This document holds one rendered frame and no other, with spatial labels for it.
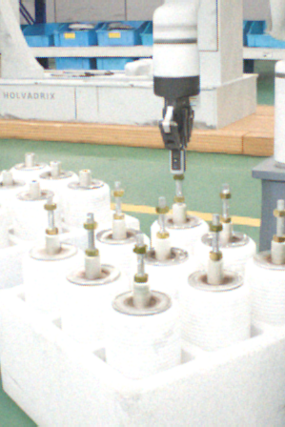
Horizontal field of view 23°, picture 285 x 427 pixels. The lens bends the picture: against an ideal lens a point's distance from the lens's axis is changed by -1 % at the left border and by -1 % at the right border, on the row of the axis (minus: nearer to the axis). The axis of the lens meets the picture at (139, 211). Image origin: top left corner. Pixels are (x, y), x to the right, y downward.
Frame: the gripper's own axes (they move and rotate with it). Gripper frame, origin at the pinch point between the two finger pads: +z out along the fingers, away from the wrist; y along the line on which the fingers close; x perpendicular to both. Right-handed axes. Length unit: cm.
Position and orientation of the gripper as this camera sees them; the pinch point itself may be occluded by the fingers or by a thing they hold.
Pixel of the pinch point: (177, 160)
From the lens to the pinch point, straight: 116.7
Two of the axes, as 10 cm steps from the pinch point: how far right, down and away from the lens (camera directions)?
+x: -9.4, -0.7, 3.3
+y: 3.3, -2.8, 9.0
